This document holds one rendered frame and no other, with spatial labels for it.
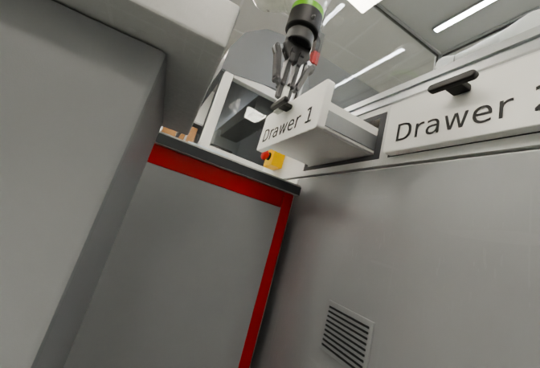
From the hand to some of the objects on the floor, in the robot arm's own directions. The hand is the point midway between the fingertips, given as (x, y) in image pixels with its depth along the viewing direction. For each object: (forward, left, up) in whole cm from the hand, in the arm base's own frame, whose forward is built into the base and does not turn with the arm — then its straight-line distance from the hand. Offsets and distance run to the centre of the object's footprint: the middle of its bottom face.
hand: (281, 100), depth 70 cm
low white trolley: (-25, +34, -92) cm, 102 cm away
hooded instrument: (+24, +173, -99) cm, 200 cm away
